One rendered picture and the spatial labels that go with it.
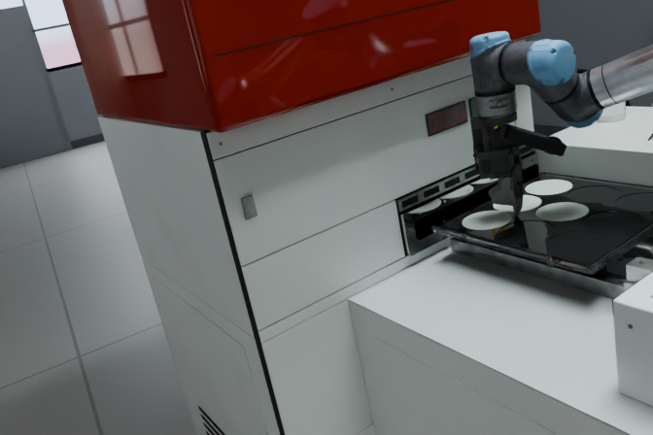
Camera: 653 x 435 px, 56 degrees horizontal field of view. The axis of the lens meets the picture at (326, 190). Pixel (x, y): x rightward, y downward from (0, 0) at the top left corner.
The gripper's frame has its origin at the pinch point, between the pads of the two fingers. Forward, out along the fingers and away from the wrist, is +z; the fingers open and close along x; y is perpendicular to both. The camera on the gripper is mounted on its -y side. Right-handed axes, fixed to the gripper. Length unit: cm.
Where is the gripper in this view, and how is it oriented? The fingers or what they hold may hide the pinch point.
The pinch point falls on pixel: (519, 209)
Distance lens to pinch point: 129.4
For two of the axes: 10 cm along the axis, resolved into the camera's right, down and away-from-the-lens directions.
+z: 1.9, 9.4, 2.9
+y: -9.7, 1.5, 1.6
